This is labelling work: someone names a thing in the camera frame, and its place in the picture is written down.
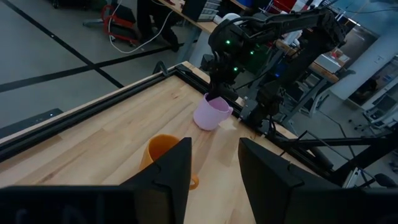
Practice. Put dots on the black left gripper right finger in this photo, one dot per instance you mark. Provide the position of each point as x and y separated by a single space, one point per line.
267 180

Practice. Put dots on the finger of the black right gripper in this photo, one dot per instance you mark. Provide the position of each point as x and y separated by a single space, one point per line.
212 92
229 93

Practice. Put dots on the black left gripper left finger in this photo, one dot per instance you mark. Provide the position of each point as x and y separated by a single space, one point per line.
174 174

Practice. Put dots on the pink plastic cup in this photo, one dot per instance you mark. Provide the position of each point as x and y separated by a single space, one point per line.
209 116

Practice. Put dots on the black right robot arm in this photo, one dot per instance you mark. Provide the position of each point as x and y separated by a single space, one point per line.
295 21

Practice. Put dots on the orange plastic cup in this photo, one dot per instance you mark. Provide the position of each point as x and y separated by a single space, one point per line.
157 147

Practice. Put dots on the white rounded object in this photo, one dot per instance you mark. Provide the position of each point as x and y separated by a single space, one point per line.
230 17

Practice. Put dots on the black table clamp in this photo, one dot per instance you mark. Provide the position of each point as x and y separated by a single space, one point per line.
160 67

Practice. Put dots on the black drawer organizer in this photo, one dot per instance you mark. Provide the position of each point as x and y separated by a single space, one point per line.
202 9

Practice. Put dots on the person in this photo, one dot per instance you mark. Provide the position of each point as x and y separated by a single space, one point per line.
157 21

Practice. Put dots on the grey box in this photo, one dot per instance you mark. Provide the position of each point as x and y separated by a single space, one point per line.
326 63

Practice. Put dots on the red hand cart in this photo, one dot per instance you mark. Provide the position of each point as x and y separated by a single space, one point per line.
119 26

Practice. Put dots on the black stand frame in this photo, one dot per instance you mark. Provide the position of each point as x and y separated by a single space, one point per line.
357 155

